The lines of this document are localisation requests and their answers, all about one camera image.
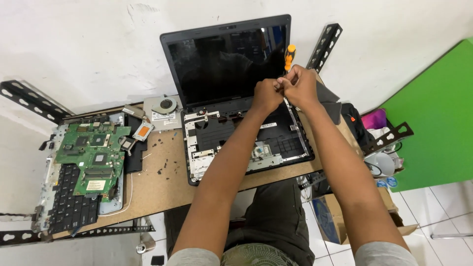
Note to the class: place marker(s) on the dark grey cloth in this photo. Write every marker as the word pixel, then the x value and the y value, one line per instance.
pixel 327 101

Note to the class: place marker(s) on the person's right hand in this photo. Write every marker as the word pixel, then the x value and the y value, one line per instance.
pixel 303 90

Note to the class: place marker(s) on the silver metal can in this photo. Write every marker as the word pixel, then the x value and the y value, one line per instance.
pixel 145 245

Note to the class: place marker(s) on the green board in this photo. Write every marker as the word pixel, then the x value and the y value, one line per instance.
pixel 432 122

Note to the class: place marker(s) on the person's left fingers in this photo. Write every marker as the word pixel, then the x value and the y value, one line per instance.
pixel 279 88

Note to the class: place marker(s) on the person's grey shirt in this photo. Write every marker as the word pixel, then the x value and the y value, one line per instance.
pixel 384 255

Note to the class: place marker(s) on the black slotted metal angle bar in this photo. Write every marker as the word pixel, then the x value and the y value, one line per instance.
pixel 325 46
pixel 92 232
pixel 29 99
pixel 388 137

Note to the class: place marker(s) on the black plastic laptop panel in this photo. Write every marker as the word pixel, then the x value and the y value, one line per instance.
pixel 137 159

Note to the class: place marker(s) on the black disassembled laptop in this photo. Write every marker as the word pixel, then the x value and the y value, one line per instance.
pixel 221 62

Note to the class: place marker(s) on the green ribbed fan grille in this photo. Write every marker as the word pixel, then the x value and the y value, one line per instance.
pixel 258 256

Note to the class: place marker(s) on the cardboard box with blue print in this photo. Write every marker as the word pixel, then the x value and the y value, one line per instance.
pixel 332 218

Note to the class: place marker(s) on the black bag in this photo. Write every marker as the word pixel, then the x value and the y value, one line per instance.
pixel 354 123

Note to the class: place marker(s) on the heatsink with orange pad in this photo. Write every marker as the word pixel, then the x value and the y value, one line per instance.
pixel 142 131

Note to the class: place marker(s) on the pink cloth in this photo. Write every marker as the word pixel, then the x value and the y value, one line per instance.
pixel 375 119

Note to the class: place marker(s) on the person's right fingers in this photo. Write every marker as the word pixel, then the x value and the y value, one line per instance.
pixel 286 79

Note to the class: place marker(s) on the person's dark trousers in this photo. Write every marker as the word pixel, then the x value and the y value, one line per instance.
pixel 273 218

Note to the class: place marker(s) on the scattered small black screws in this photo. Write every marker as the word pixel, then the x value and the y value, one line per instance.
pixel 164 162

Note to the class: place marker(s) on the white round bowl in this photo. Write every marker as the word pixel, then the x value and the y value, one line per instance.
pixel 380 163

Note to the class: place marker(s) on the black laptop keyboard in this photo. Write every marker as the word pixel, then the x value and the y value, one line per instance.
pixel 70 207

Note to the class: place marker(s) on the green laptop motherboard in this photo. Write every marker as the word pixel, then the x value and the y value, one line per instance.
pixel 94 155

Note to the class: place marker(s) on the silver cooling fan plate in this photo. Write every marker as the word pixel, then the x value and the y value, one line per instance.
pixel 166 111

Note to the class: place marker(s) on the orange and black screwdriver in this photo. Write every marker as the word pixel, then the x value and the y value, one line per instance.
pixel 290 55

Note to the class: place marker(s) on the person's left hand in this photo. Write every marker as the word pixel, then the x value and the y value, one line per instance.
pixel 265 96

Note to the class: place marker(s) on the small black square object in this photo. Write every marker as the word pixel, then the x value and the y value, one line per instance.
pixel 157 260

